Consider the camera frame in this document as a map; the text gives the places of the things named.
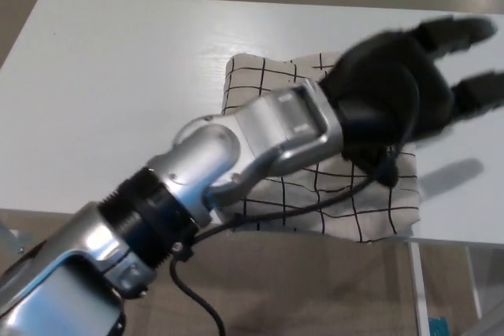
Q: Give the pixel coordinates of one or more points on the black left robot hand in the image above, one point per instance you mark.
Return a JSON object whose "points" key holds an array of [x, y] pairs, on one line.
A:
{"points": [[378, 84]]}

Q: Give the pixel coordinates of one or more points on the grey metal stand frame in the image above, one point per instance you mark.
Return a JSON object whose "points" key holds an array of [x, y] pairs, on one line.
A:
{"points": [[10, 239]]}

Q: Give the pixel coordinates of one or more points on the small blue object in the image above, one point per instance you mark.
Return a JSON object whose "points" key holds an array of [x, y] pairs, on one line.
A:
{"points": [[439, 326]]}

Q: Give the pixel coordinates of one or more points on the white towel with black grid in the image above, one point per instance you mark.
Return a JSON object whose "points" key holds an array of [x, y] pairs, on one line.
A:
{"points": [[252, 76]]}

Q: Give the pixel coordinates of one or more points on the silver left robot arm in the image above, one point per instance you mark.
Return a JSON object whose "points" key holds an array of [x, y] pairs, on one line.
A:
{"points": [[256, 123]]}

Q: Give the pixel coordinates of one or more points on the white table leg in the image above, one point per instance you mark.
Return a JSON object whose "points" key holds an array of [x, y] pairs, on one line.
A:
{"points": [[417, 292], [474, 277]]}

